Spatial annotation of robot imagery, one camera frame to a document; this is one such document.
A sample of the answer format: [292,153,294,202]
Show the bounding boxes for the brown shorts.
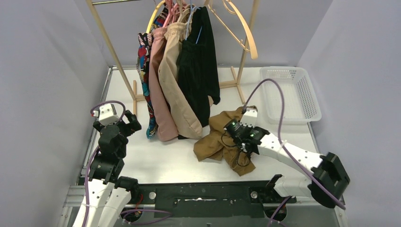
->
[193,106,256,176]

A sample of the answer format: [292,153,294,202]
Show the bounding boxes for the white plastic basket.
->
[260,66,322,124]

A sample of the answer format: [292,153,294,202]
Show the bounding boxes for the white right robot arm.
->
[223,119,350,209]

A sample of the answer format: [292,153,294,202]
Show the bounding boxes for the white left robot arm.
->
[73,107,141,227]

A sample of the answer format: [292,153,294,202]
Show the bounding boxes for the pink shorts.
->
[149,27,178,142]

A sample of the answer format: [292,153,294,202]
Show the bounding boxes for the beige shorts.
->
[158,22,203,139]

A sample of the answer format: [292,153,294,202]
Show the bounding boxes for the comic print shorts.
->
[136,9,168,139]

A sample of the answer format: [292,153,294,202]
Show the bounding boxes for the black shorts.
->
[177,7,220,128]

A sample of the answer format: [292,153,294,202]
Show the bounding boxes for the yellow hanger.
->
[146,0,165,33]

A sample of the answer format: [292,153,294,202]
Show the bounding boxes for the pink hanger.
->
[162,0,178,27]

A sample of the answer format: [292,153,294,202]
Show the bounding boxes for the blue hanger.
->
[184,0,202,41]

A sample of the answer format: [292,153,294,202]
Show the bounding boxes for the wooden clothes rack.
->
[86,0,260,114]

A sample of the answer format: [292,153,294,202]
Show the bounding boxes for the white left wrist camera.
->
[90,103,120,126]

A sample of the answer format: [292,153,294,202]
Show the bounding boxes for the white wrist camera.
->
[90,103,120,126]
[239,107,258,128]

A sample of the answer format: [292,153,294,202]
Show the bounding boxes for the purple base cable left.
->
[120,209,172,226]

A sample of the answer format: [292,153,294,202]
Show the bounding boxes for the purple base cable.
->
[266,195,292,227]
[120,209,172,226]

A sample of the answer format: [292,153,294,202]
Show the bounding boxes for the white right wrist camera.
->
[239,107,258,128]

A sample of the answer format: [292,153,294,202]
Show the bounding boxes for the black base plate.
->
[120,181,284,224]

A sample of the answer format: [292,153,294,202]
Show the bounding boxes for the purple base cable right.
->
[266,195,292,227]

